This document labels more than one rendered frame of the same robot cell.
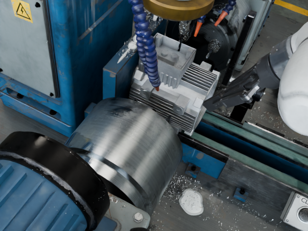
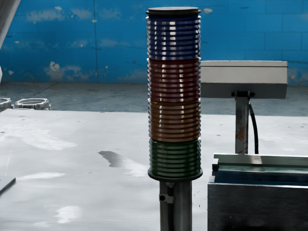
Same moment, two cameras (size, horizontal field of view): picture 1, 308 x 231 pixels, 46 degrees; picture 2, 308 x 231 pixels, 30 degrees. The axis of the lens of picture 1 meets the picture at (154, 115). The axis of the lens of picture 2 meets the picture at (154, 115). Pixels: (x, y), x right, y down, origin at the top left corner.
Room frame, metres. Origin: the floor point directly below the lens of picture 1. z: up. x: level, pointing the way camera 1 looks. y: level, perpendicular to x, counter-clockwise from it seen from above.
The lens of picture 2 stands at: (1.46, -0.76, 1.26)
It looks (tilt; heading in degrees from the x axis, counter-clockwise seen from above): 14 degrees down; 171
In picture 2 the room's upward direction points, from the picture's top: 1 degrees counter-clockwise
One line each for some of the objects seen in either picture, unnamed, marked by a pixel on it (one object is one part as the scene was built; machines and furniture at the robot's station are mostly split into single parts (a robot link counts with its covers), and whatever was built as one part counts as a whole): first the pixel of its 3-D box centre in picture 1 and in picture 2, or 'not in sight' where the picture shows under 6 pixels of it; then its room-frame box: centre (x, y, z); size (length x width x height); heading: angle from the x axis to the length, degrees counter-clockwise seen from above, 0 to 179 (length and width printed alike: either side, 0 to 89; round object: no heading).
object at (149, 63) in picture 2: not in sight; (173, 77); (0.84, -0.64, 1.14); 0.06 x 0.06 x 0.04
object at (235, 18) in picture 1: (212, 23); not in sight; (1.04, -0.14, 1.04); 0.41 x 0.25 x 0.25; 162
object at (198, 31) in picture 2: not in sight; (173, 36); (0.84, -0.64, 1.19); 0.06 x 0.06 x 0.04
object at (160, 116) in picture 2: not in sight; (174, 116); (0.84, -0.64, 1.10); 0.06 x 0.06 x 0.04
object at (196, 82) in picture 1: (174, 90); not in sight; (0.72, -0.04, 1.02); 0.20 x 0.19 x 0.19; 71
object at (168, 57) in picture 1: (166, 60); not in sight; (0.73, -0.01, 1.11); 0.12 x 0.11 x 0.07; 71
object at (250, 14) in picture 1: (238, 51); not in sight; (0.81, -0.20, 1.12); 0.04 x 0.03 x 0.26; 72
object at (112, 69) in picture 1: (123, 78); not in sight; (0.77, 0.11, 0.97); 0.30 x 0.11 x 0.34; 162
